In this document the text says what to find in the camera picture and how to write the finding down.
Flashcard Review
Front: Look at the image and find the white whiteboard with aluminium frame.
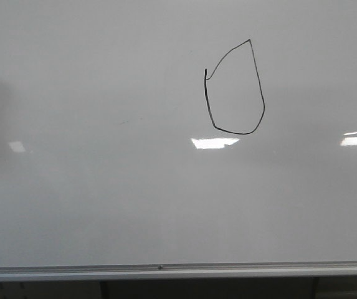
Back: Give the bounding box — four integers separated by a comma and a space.
0, 1, 357, 282

